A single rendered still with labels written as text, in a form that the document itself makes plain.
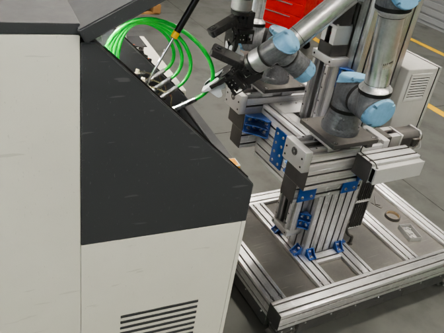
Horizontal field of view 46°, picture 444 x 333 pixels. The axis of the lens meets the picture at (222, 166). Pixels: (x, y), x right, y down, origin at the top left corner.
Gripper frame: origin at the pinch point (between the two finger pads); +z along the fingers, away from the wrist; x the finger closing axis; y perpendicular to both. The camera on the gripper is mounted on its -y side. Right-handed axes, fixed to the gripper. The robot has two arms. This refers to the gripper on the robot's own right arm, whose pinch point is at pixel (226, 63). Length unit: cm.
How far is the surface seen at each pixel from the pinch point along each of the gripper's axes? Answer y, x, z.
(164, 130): -36, -40, 4
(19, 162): -77, -40, 11
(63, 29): -65, -40, -26
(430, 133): 275, 128, 123
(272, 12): 219, 346, 84
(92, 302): -57, -40, 70
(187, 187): -27, -40, 26
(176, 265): -28, -40, 59
